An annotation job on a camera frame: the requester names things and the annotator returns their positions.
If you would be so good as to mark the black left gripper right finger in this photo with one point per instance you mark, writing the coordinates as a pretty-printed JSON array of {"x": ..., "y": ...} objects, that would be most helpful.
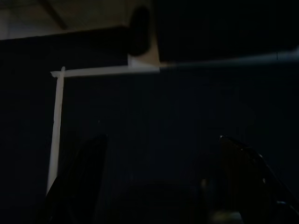
[{"x": 252, "y": 191}]

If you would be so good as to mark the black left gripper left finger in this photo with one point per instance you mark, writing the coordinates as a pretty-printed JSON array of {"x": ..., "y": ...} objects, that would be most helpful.
[{"x": 74, "y": 186}]

